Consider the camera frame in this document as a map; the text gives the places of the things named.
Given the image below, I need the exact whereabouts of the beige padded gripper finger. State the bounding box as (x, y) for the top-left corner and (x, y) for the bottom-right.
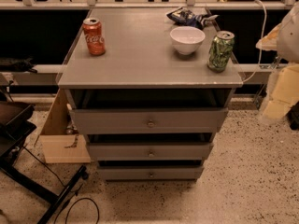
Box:
(263, 63), (299, 119)

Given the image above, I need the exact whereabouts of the grey top drawer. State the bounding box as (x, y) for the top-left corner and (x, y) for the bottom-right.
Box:
(70, 108), (228, 134)

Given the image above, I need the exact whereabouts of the grey drawer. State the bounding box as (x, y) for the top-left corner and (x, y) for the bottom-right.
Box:
(98, 166), (204, 180)
(70, 108), (228, 134)
(88, 142), (212, 161)

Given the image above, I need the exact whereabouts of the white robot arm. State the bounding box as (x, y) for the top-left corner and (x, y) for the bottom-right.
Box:
(256, 3), (299, 122)

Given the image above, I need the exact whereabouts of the grey drawer cabinet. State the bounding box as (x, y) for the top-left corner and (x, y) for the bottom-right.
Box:
(59, 8), (243, 167)

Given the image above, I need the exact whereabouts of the grey bottom drawer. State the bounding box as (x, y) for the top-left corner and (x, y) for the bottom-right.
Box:
(98, 166), (204, 180)

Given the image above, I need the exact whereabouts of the grey middle drawer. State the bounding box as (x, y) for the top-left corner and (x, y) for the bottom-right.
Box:
(88, 142), (212, 161)

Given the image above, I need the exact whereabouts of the open cardboard box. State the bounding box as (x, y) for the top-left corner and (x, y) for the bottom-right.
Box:
(38, 90), (91, 163)

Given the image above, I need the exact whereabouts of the green soda can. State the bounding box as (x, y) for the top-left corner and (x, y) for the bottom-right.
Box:
(207, 31), (235, 73)

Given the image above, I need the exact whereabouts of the white ceramic bowl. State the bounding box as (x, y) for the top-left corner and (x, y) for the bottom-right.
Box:
(170, 26), (206, 55)

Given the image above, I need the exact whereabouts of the blue crumpled chip bag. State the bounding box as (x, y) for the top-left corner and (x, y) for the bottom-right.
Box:
(166, 7), (218, 30)

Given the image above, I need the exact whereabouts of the orange Coca-Cola can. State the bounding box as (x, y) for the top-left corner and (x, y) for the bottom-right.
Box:
(83, 18), (106, 55)

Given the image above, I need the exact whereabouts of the black metal stand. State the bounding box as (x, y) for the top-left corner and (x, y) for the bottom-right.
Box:
(0, 101), (88, 224)

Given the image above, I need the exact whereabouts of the white hanging cable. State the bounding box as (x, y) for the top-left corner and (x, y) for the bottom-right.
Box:
(242, 0), (268, 84)

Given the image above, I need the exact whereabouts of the black floor cable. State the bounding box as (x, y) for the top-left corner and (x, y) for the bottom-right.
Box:
(22, 147), (101, 224)

